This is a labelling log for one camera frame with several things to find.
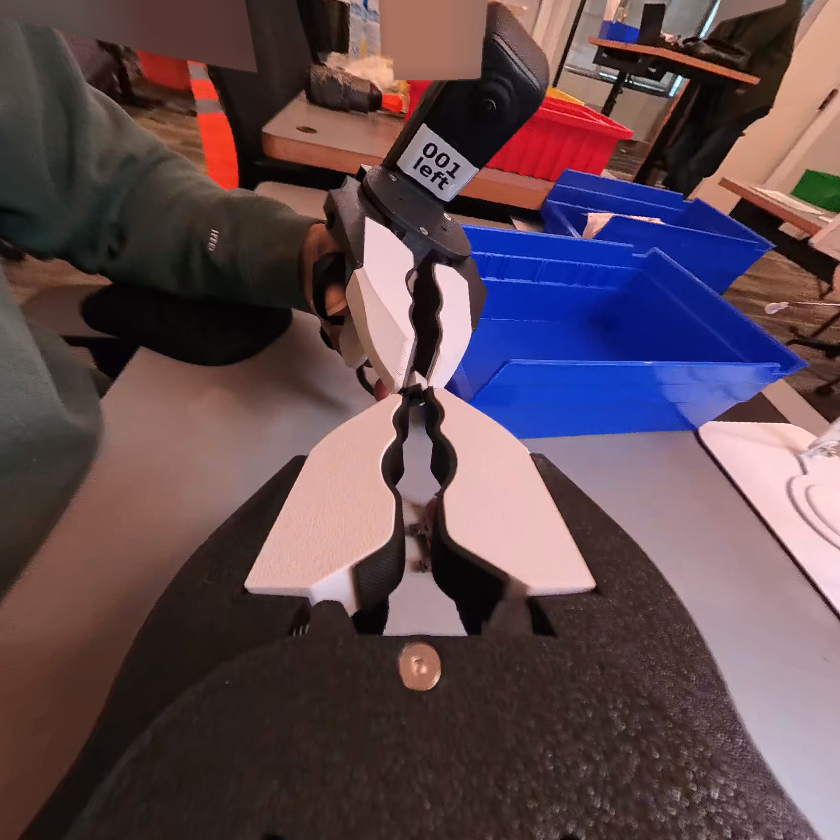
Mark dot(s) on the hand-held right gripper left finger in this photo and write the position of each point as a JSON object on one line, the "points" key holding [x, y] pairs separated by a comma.
{"points": [[328, 525]]}

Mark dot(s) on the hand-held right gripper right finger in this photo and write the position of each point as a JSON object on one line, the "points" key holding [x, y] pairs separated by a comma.
{"points": [[512, 525]]}

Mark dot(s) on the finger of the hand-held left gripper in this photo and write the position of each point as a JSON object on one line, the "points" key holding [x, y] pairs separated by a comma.
{"points": [[457, 309], [381, 302]]}

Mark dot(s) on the person's left forearm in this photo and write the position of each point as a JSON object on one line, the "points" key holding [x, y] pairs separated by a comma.
{"points": [[158, 197]]}

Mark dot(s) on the red plastic bin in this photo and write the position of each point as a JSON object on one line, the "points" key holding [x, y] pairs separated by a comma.
{"points": [[565, 138]]}

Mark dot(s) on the wooden background table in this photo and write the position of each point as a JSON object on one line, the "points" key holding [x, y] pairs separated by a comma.
{"points": [[315, 151]]}

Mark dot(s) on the large blue plastic bin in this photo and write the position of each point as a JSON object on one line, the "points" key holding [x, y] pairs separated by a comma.
{"points": [[617, 381]]}

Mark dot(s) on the wooden background desk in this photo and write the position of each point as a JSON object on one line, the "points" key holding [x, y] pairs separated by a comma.
{"points": [[683, 59]]}

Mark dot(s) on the white book stand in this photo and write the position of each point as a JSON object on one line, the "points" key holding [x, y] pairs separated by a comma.
{"points": [[755, 486]]}

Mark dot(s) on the green box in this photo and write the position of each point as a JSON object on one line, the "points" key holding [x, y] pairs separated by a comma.
{"points": [[820, 190]]}

